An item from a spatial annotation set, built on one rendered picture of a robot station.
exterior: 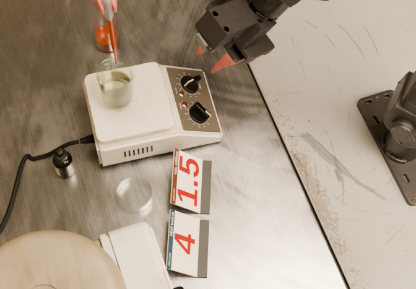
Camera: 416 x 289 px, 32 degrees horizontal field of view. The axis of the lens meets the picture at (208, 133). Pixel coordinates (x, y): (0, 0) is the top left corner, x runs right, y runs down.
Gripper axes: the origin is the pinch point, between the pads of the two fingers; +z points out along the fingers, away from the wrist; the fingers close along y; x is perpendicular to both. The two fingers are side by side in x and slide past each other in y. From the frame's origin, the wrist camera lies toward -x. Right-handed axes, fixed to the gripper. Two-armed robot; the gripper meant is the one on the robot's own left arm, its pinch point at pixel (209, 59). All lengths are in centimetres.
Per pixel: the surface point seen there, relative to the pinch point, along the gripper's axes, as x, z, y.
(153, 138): -10.0, 9.5, 4.9
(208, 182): -4.7, 11.2, 14.9
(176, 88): -2.0, 7.2, -0.1
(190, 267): -15.5, 13.3, 23.8
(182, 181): -8.9, 11.0, 12.6
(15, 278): -62, -31, 17
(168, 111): -7.5, 6.2, 2.8
